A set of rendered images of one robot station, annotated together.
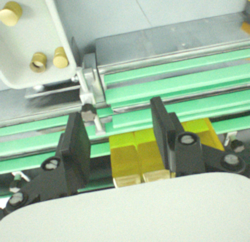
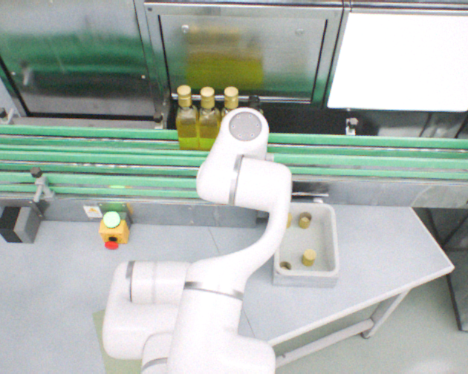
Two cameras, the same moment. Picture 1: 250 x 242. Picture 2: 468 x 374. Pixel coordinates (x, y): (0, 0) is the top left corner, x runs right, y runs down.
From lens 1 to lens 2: 84 cm
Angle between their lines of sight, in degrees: 14
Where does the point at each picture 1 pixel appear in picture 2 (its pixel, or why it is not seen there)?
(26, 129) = (328, 170)
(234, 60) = (157, 189)
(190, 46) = (185, 205)
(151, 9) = (206, 240)
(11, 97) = (341, 197)
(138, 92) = not seen: hidden behind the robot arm
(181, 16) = (183, 229)
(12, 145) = (340, 161)
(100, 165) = (281, 113)
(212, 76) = (177, 183)
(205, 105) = (182, 160)
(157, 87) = not seen: hidden behind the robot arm
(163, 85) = not seen: hidden behind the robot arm
